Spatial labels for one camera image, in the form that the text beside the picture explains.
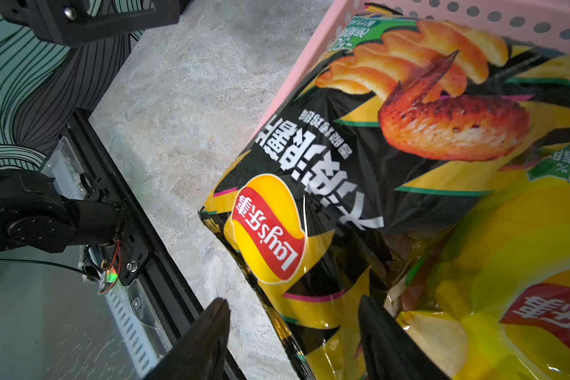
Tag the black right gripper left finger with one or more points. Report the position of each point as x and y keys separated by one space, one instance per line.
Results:
x=201 y=352

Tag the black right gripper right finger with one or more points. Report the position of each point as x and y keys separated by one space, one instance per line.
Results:
x=389 y=352

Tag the black yellow potato chips bag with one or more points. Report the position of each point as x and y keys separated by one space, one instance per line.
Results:
x=355 y=183

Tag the green potato chips bag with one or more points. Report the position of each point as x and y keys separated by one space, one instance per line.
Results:
x=363 y=29

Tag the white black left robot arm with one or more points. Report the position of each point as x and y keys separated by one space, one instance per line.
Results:
x=32 y=213

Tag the pink perforated plastic basket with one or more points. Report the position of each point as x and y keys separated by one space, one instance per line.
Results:
x=545 y=23

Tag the white slotted cable duct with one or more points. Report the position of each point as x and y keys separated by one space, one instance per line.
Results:
x=135 y=338

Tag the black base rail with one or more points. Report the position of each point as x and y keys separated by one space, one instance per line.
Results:
x=156 y=287

